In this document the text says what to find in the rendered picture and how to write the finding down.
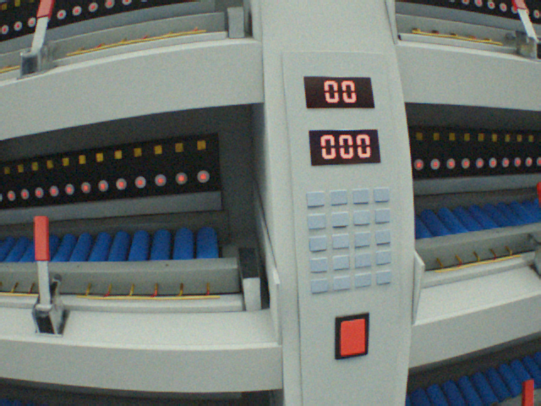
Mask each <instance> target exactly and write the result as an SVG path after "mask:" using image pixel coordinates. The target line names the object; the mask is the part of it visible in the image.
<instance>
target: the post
mask: <svg viewBox="0 0 541 406"><path fill-rule="evenodd" d="M260 6H261V27H262V50H263V71H264V93H265V102H262V103H249V107H250V123H251V137H252V152H253V165H254V180H255V181H256V182H257V186H258V190H259V193H260V200H261V204H262V208H263V212H264V215H265V222H266V226H267V229H268V234H269V237H270V243H271V248H272V251H273V255H274V258H275V263H276V269H277V272H278V277H279V280H280V284H281V339H282V370H283V388H282V389H273V394H274V399H275V404H276V406H303V398H302V373H301V351H300V329H299V308H298V274H297V256H296V241H295V227H294V213H293V199H292V174H291V162H290V150H289V139H288V127H287V107H286V97H285V86H284V76H283V67H282V56H281V52H282V51H344V52H378V53H382V54H383V59H384V64H385V73H386V79H387V84H388V91H389V97H390V103H391V114H392V121H393V129H394V135H395V144H396V161H397V171H398V183H399V198H400V218H401V289H400V310H399V327H398V340H397V352H396V374H395V383H394V392H393V402H392V406H404V404H405V397H406V388H407V372H408V363H409V353H410V342H411V331H412V318H413V284H414V211H413V180H412V169H411V158H410V149H409V141H408V133H407V120H406V113H405V107H404V101H403V94H402V84H401V79H400V74H399V68H398V63H397V59H396V50H395V45H394V41H393V36H392V32H391V24H390V20H389V15H388V11H387V7H386V2H385V0H260Z"/></svg>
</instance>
